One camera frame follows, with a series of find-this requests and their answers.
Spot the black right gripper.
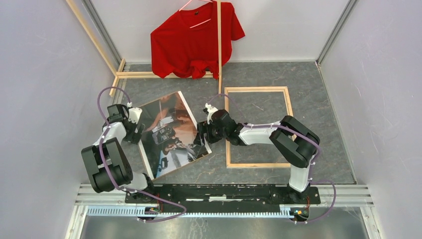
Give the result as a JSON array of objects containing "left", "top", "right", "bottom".
[{"left": 193, "top": 120, "right": 227, "bottom": 147}]

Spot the printed photo with white border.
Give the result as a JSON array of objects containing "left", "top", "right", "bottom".
[{"left": 139, "top": 91, "right": 211, "bottom": 180}]

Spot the light wooden picture frame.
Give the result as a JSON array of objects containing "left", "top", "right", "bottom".
[{"left": 224, "top": 86, "right": 293, "bottom": 168}]

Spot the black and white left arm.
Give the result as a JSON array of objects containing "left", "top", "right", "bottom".
[{"left": 81, "top": 104, "right": 157, "bottom": 203}]

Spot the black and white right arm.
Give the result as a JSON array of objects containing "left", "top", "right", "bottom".
[{"left": 194, "top": 104, "right": 321, "bottom": 203}]

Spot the wooden clothes rack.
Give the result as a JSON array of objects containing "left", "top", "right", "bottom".
[{"left": 66, "top": 0, "right": 222, "bottom": 94}]

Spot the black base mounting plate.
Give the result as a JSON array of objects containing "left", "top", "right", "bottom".
[{"left": 143, "top": 184, "right": 321, "bottom": 205}]

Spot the red t-shirt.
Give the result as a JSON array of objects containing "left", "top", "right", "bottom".
[{"left": 150, "top": 1, "right": 245, "bottom": 79}]

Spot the pink clothes hanger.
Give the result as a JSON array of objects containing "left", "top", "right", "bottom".
[{"left": 176, "top": 0, "right": 214, "bottom": 29}]

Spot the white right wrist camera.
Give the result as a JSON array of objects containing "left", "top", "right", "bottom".
[{"left": 203, "top": 103, "right": 218, "bottom": 115}]

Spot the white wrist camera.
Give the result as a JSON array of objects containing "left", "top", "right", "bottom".
[
  {"left": 126, "top": 102, "right": 142, "bottom": 125},
  {"left": 203, "top": 103, "right": 218, "bottom": 115}
]

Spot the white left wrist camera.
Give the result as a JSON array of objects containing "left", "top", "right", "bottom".
[{"left": 126, "top": 102, "right": 142, "bottom": 125}]

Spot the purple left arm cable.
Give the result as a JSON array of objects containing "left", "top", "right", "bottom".
[{"left": 96, "top": 86, "right": 187, "bottom": 224}]

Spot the aluminium rail frame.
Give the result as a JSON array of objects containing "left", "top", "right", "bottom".
[{"left": 66, "top": 184, "right": 382, "bottom": 239}]

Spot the left aluminium corner post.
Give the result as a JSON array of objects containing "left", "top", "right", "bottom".
[{"left": 82, "top": 0, "right": 122, "bottom": 65}]

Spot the aluminium corner post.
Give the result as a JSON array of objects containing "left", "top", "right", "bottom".
[
  {"left": 316, "top": 0, "right": 358, "bottom": 68},
  {"left": 82, "top": 0, "right": 122, "bottom": 65}
]

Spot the right aluminium corner post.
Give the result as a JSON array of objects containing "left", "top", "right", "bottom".
[{"left": 316, "top": 0, "right": 358, "bottom": 68}]

